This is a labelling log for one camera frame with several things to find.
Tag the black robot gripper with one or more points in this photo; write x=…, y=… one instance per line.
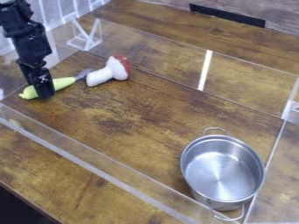
x=31, y=44

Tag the red and white toy mushroom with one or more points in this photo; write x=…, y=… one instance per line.
x=117, y=69

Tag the black strip on table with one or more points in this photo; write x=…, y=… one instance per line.
x=248, y=20

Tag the stainless steel pot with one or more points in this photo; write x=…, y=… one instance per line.
x=225, y=173

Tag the clear acrylic triangle bracket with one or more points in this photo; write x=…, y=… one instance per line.
x=86, y=40

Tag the clear acrylic barrier wall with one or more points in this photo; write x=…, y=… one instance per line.
x=93, y=155

